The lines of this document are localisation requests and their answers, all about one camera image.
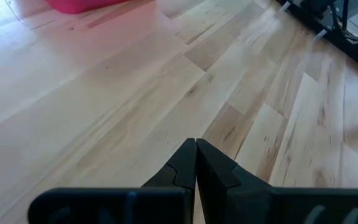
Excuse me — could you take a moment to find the pink plastic bin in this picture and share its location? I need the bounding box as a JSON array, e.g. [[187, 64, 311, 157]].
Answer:
[[46, 0, 132, 15]]

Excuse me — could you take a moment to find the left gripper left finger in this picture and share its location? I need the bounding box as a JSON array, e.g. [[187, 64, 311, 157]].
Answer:
[[28, 139, 198, 224]]

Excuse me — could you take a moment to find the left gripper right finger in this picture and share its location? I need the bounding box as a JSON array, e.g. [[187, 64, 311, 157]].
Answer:
[[197, 139, 358, 224]]

